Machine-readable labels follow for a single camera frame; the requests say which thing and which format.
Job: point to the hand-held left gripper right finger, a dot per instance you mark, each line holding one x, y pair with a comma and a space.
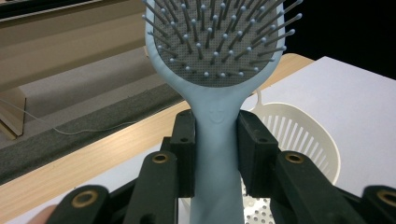
257, 155

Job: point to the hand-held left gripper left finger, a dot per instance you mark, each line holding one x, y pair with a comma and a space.
183, 155

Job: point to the white plastic basket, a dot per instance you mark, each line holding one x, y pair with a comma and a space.
302, 140

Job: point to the light blue hairbrush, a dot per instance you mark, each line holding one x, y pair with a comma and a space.
214, 93

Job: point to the beige wooden desk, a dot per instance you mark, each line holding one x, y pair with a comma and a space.
62, 37

